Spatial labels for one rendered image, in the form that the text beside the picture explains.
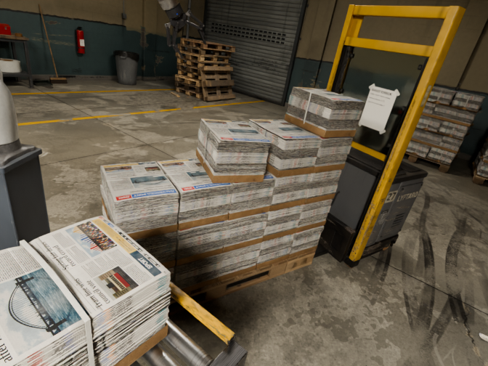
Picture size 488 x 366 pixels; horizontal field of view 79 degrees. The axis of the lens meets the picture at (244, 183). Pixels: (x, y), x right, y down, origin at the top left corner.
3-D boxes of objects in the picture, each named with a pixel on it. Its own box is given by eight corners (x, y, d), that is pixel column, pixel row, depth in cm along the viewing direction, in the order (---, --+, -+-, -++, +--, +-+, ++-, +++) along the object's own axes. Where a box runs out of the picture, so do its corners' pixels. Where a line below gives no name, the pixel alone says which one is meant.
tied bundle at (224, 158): (194, 155, 180) (198, 118, 171) (239, 156, 192) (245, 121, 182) (211, 184, 150) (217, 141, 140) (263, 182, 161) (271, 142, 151)
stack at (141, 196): (105, 285, 186) (98, 163, 150) (255, 243, 248) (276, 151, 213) (118, 335, 158) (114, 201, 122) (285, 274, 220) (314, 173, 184)
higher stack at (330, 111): (255, 243, 248) (290, 85, 192) (282, 236, 264) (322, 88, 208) (284, 274, 220) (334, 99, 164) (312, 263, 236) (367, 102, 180)
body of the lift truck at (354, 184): (302, 219, 296) (324, 144, 261) (338, 210, 325) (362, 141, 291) (357, 263, 246) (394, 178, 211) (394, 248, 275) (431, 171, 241)
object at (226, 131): (200, 120, 169) (200, 118, 169) (245, 122, 181) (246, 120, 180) (218, 141, 140) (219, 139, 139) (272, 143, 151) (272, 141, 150)
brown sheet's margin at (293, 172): (242, 152, 196) (243, 147, 194) (276, 150, 212) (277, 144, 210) (277, 177, 169) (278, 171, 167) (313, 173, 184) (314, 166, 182)
